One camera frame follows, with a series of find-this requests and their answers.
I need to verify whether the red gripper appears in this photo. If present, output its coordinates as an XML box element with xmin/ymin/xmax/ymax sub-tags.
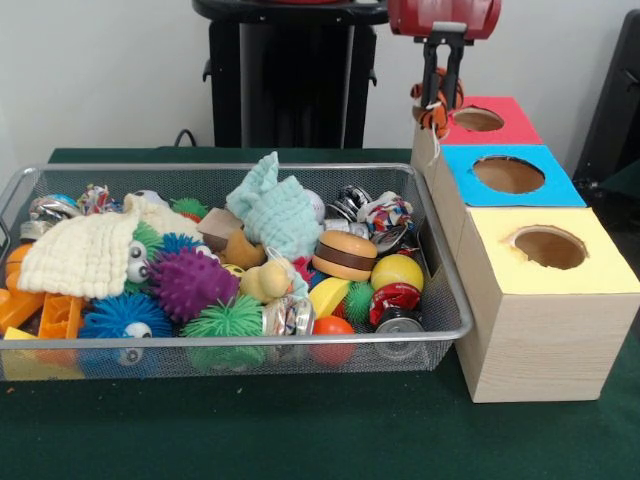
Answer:
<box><xmin>387</xmin><ymin>0</ymin><xmax>503</xmax><ymax>109</ymax></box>

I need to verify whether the orange striped tiger plush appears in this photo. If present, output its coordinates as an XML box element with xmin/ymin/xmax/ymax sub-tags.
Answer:
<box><xmin>410</xmin><ymin>67</ymin><xmax>466</xmax><ymax>169</ymax></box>

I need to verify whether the shallow silver mesh bin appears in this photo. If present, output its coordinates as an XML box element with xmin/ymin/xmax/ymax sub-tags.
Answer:
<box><xmin>0</xmin><ymin>162</ymin><xmax>474</xmax><ymax>382</ymax></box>

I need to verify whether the wooden box with three holes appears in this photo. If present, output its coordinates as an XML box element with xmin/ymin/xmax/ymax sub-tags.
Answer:
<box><xmin>410</xmin><ymin>95</ymin><xmax>640</xmax><ymax>404</ymax></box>

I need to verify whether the black stand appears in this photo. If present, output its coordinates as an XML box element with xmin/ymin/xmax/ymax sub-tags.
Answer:
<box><xmin>572</xmin><ymin>9</ymin><xmax>640</xmax><ymax>189</ymax></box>

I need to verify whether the toy hamburger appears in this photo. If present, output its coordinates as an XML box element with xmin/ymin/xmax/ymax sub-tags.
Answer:
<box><xmin>312</xmin><ymin>229</ymin><xmax>379</xmax><ymax>281</ymax></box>

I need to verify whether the yellow ball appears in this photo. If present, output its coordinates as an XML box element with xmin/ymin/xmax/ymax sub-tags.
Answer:
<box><xmin>370</xmin><ymin>254</ymin><xmax>425</xmax><ymax>294</ymax></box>

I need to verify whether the dark green tablecloth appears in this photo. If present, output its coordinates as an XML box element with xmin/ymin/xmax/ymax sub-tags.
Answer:
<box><xmin>0</xmin><ymin>145</ymin><xmax>640</xmax><ymax>480</ymax></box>
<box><xmin>599</xmin><ymin>162</ymin><xmax>640</xmax><ymax>201</ymax></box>

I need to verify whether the mint green cloth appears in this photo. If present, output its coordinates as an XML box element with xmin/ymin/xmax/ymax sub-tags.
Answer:
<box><xmin>225</xmin><ymin>151</ymin><xmax>324</xmax><ymax>296</ymax></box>

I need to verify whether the crushed red can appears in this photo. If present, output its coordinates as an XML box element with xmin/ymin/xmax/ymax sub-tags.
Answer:
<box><xmin>369</xmin><ymin>282</ymin><xmax>426</xmax><ymax>359</ymax></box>

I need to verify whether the yellow plush duck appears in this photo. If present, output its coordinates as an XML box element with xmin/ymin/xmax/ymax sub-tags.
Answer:
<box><xmin>239</xmin><ymin>257</ymin><xmax>294</xmax><ymax>304</ymax></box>

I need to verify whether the orange red ball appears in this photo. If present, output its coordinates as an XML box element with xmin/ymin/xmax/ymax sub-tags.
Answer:
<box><xmin>312</xmin><ymin>315</ymin><xmax>357</xmax><ymax>365</ymax></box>

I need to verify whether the purple spiky rubber toy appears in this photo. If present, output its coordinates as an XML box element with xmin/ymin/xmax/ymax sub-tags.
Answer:
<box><xmin>148</xmin><ymin>248</ymin><xmax>241</xmax><ymax>324</ymax></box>

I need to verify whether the cream knitted cloth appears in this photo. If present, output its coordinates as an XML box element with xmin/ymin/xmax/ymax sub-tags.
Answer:
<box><xmin>17</xmin><ymin>193</ymin><xmax>204</xmax><ymax>300</ymax></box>

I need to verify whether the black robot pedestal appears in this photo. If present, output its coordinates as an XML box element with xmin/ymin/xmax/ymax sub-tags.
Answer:
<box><xmin>192</xmin><ymin>0</ymin><xmax>404</xmax><ymax>149</ymax></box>

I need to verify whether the green stringy rubber ball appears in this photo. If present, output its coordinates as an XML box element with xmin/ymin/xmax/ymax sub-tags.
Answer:
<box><xmin>180</xmin><ymin>294</ymin><xmax>266</xmax><ymax>371</ymax></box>

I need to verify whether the blue stringy ball with eyes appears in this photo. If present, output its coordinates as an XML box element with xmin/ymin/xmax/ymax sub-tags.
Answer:
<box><xmin>78</xmin><ymin>292</ymin><xmax>174</xmax><ymax>379</ymax></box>

